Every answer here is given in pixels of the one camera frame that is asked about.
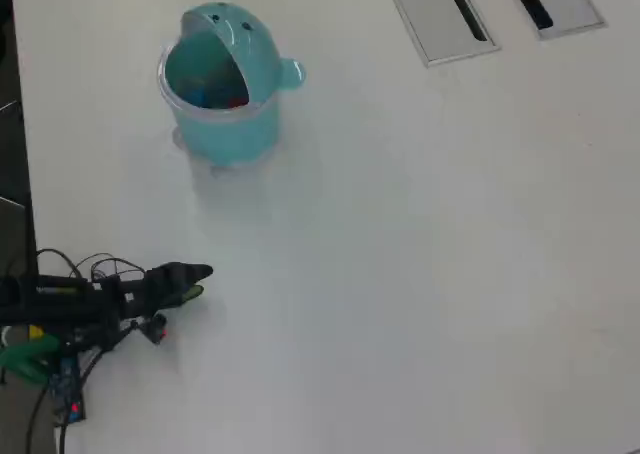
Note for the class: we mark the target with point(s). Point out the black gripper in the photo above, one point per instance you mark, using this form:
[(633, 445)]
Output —
[(142, 294)]

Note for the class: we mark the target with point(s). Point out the red cube block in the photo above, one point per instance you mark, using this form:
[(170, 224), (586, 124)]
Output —
[(237, 103)]

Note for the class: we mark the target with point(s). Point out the blue cube block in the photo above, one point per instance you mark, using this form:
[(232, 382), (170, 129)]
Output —
[(200, 97)]

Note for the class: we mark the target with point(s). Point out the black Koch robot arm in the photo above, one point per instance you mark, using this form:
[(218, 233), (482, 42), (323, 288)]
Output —
[(55, 304)]

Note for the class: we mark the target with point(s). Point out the teal whale-shaped bin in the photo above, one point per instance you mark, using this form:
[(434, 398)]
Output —
[(225, 129)]

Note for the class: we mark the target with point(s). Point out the blue controller circuit board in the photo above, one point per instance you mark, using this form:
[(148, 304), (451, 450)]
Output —
[(70, 389)]

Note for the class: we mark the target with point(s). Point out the green table clamp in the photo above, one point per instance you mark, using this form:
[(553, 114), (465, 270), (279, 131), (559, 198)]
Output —
[(25, 356)]

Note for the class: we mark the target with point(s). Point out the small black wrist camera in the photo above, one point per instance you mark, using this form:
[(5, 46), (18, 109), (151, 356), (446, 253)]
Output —
[(156, 330)]

